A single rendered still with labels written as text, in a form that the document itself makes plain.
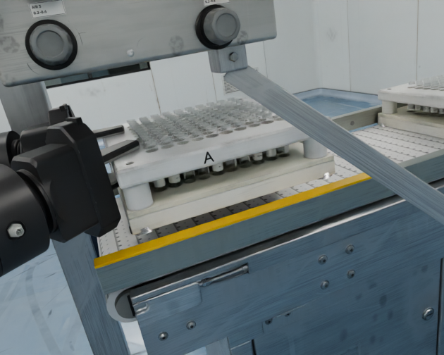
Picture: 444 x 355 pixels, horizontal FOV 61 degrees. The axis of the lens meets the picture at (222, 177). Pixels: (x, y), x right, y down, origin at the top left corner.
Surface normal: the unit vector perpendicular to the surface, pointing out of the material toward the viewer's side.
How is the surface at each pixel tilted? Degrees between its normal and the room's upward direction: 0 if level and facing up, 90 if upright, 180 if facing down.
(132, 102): 90
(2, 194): 49
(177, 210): 91
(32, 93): 90
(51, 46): 90
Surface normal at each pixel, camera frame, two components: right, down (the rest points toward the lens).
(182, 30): 0.36, 0.28
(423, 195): -0.22, 0.32
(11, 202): 0.61, -0.35
